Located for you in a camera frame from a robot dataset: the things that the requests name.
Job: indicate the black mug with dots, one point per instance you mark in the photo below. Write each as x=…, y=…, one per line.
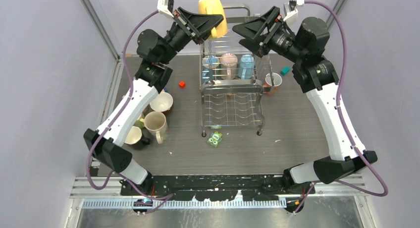
x=138, y=138

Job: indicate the green owl toy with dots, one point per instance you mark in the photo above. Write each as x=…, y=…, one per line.
x=215, y=138

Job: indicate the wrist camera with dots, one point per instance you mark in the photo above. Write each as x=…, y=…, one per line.
x=165, y=7
x=291, y=10

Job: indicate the wooden block under rack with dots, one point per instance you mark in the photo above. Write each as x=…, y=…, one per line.
x=230, y=96

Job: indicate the dark red mug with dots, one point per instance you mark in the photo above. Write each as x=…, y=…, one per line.
x=162, y=103

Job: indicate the blue upside-down cup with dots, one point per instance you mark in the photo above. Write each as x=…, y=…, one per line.
x=209, y=63

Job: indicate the beige cup tier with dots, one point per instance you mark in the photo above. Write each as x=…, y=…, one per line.
x=156, y=124

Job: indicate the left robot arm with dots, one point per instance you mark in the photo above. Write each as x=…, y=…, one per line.
x=105, y=142

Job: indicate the teal block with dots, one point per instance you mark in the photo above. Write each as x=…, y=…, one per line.
x=285, y=71

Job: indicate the light blue mug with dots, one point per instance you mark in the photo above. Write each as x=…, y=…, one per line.
x=246, y=66

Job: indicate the pink upside-down cup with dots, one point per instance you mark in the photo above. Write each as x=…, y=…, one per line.
x=229, y=63

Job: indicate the orange round block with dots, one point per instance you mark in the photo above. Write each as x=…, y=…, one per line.
x=182, y=84

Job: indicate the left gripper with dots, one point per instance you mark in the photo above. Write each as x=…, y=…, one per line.
x=202, y=24

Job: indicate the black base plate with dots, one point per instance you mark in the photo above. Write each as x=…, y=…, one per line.
x=252, y=187

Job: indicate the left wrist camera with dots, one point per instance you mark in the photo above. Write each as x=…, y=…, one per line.
x=165, y=7

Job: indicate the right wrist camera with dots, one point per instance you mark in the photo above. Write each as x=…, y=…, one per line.
x=291, y=10

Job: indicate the metal dish rack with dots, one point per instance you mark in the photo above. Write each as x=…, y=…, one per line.
x=245, y=108

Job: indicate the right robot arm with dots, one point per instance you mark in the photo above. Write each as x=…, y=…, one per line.
x=319, y=81

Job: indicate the salmon pink mug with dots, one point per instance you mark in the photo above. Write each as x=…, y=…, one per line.
x=272, y=83

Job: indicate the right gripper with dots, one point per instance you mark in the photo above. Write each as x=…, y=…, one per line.
x=253, y=28

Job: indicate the yellow mug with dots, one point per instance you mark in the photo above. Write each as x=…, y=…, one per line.
x=140, y=121

